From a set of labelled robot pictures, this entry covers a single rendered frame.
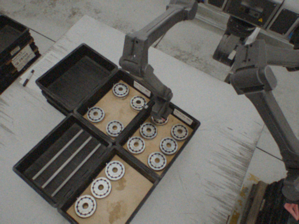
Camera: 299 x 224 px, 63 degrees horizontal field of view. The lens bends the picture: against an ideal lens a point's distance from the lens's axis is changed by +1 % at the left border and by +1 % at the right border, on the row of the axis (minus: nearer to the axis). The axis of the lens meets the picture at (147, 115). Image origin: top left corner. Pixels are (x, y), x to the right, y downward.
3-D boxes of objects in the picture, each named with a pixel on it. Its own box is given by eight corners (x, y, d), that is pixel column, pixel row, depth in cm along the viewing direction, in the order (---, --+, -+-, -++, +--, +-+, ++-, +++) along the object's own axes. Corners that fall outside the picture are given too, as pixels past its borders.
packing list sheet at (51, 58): (49, 49, 178) (48, 49, 178) (74, 63, 174) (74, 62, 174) (16, 80, 164) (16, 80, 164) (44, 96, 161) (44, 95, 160)
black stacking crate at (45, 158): (75, 121, 142) (72, 112, 132) (114, 150, 136) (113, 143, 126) (20, 174, 127) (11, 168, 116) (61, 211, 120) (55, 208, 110)
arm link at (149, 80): (149, 59, 80) (122, 51, 84) (142, 75, 80) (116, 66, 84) (176, 92, 120) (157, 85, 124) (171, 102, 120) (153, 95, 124)
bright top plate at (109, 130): (114, 117, 140) (114, 116, 140) (127, 128, 138) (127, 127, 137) (102, 129, 136) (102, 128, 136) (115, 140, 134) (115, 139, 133)
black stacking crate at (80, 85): (86, 54, 165) (83, 42, 155) (119, 78, 158) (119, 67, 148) (40, 92, 149) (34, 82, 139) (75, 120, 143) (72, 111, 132)
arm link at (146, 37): (142, 44, 73) (115, 35, 76) (143, 80, 82) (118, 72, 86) (199, -3, 100) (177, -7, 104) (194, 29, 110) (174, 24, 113)
